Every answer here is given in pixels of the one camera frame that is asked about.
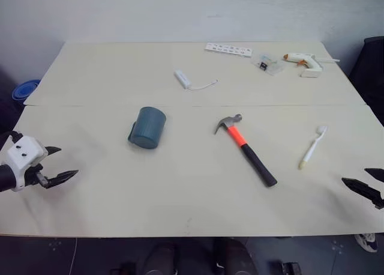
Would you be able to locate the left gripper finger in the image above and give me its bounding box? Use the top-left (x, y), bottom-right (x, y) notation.
top-left (44, 169), bottom-right (80, 189)
top-left (44, 146), bottom-right (62, 159)

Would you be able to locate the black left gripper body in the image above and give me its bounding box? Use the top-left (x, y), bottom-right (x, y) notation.
top-left (25, 163), bottom-right (49, 189)

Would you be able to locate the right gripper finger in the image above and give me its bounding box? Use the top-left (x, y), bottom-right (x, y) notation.
top-left (364, 167), bottom-right (384, 183)
top-left (341, 177), bottom-right (384, 210)

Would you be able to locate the white sneaker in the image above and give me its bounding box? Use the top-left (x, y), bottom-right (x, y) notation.
top-left (355, 232), bottom-right (378, 253)

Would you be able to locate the white toothbrush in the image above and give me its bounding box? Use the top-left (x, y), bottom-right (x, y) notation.
top-left (298, 125), bottom-right (329, 171)

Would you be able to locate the blue plastic basin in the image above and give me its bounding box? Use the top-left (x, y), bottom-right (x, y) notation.
top-left (11, 79), bottom-right (41, 101)

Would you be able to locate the black chair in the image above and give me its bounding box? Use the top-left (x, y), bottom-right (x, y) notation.
top-left (347, 36), bottom-right (384, 123)

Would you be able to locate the teal plastic cup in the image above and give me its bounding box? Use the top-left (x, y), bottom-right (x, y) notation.
top-left (127, 106), bottom-right (167, 151)

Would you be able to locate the black box on floor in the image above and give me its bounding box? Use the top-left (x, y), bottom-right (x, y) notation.
top-left (281, 261), bottom-right (303, 275)

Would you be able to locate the white hot glue gun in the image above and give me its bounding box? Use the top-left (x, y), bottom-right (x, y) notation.
top-left (283, 53), bottom-right (325, 79)

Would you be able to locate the clear bag of small parts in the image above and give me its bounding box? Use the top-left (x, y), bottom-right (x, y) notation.
top-left (252, 52), bottom-right (285, 76)

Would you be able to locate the white power strip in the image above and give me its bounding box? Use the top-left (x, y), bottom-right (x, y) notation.
top-left (205, 42), bottom-right (253, 59)

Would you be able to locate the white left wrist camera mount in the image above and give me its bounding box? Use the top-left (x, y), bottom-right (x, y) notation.
top-left (0, 136), bottom-right (49, 192)

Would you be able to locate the claw hammer orange black handle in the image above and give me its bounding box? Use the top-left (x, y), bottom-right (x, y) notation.
top-left (213, 113), bottom-right (278, 188)

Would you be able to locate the white adapter with cable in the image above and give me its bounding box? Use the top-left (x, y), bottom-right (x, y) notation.
top-left (173, 70), bottom-right (219, 92)

